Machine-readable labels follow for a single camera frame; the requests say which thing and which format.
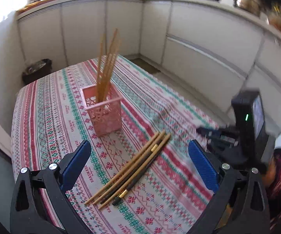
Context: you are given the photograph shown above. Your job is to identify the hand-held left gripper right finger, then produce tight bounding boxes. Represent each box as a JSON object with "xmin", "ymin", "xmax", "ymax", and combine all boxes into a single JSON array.
[{"xmin": 188, "ymin": 139, "xmax": 271, "ymax": 234}]

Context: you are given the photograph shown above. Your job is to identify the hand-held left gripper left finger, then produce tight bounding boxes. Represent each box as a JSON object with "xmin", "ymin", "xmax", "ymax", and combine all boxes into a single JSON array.
[{"xmin": 10, "ymin": 139, "xmax": 93, "ymax": 234}]

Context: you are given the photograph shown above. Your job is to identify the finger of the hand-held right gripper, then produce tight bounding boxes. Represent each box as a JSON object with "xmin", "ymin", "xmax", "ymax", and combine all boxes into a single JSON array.
[
  {"xmin": 196, "ymin": 126, "xmax": 238, "ymax": 139},
  {"xmin": 207, "ymin": 138, "xmax": 239, "ymax": 164}
]

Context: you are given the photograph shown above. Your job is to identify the black chopstick with gold band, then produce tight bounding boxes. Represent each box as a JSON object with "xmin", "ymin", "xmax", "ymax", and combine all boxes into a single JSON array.
[
  {"xmin": 100, "ymin": 136, "xmax": 166, "ymax": 205},
  {"xmin": 112, "ymin": 151, "xmax": 162, "ymax": 206}
]

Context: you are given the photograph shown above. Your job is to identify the pink perforated utensil holder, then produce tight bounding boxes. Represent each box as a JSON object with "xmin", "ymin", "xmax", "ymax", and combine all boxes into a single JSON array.
[{"xmin": 79, "ymin": 84, "xmax": 123, "ymax": 137}]

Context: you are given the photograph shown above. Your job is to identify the bunch of bamboo chopsticks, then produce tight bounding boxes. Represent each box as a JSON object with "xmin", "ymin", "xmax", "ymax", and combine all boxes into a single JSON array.
[{"xmin": 95, "ymin": 28, "xmax": 121, "ymax": 103}]

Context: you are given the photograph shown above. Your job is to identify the patterned striped tablecloth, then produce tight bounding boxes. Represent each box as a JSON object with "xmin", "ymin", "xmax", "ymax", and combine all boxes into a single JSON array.
[{"xmin": 11, "ymin": 55, "xmax": 231, "ymax": 234}]

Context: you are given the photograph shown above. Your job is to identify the white kitchen base cabinets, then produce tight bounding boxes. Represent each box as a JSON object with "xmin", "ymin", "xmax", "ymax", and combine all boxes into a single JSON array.
[{"xmin": 16, "ymin": 0, "xmax": 281, "ymax": 137}]

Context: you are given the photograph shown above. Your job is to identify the brown floor mat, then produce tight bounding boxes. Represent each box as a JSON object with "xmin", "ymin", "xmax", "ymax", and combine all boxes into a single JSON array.
[{"xmin": 128, "ymin": 58, "xmax": 161, "ymax": 75}]

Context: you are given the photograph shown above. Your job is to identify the black trash bin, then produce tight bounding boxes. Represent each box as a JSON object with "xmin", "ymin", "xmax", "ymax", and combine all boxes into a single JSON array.
[{"xmin": 22, "ymin": 58, "xmax": 52, "ymax": 85}]

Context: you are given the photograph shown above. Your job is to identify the steel steamer pot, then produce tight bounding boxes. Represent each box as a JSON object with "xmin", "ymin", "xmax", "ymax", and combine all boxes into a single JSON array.
[{"xmin": 234, "ymin": 0, "xmax": 261, "ymax": 15}]

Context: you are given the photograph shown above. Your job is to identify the yellow cloth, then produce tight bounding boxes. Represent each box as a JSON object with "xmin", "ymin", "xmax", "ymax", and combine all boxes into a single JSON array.
[{"xmin": 17, "ymin": 0, "xmax": 61, "ymax": 14}]

